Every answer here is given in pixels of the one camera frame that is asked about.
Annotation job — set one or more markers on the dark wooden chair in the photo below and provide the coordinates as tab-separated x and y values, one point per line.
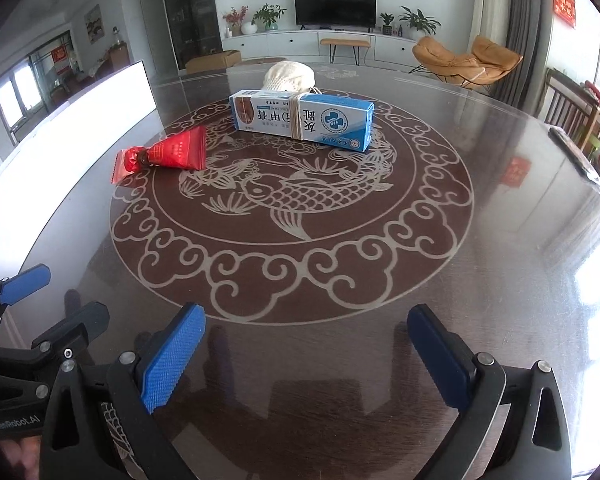
565	105

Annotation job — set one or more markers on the green potted plant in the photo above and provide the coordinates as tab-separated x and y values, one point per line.
270	16

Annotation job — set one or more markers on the white media console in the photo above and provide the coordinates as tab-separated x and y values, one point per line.
280	42

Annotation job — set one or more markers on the cream knitted hat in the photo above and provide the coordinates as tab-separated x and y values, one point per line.
287	75

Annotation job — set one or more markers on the red flower plant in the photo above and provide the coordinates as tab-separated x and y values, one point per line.
235	17

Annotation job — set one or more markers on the blue white medicine box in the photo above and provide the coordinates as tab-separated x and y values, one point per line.
330	120

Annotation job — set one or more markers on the white cardboard box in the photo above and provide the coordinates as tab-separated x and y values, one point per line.
80	110

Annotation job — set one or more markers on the brown cardboard box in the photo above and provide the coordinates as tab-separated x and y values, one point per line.
210	62

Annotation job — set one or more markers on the brown patterned desktop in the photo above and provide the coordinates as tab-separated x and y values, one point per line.
300	270

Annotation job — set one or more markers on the person's left hand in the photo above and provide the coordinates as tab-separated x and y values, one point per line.
20	460

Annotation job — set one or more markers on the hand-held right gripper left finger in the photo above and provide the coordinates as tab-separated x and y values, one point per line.
172	360

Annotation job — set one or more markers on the red wall hanging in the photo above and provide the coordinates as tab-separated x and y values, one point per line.
564	5

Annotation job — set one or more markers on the orange lounge chair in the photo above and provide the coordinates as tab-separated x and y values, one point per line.
490	55

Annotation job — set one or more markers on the framed wall painting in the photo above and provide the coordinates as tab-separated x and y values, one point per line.
94	22

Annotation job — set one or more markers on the black display cabinet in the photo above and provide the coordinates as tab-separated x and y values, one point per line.
187	10

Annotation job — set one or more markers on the red tube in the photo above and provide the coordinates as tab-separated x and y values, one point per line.
175	155

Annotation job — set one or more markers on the red door poster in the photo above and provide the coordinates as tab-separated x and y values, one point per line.
60	55

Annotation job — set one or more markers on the grey curtain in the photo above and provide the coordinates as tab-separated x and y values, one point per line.
525	35

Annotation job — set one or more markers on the black remote control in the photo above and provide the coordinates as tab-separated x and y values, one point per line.
575	152

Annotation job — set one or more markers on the small potted plant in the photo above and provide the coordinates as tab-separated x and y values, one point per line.
386	22

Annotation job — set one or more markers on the black television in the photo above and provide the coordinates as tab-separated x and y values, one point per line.
332	7

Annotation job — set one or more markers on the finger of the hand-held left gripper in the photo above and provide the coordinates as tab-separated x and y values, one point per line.
25	282
85	317

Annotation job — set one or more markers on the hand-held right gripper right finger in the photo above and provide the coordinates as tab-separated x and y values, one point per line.
440	360

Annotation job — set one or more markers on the wooden bench with metal legs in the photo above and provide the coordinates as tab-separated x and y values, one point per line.
342	42

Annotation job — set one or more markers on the white round vase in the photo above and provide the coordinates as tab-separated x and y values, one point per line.
250	28

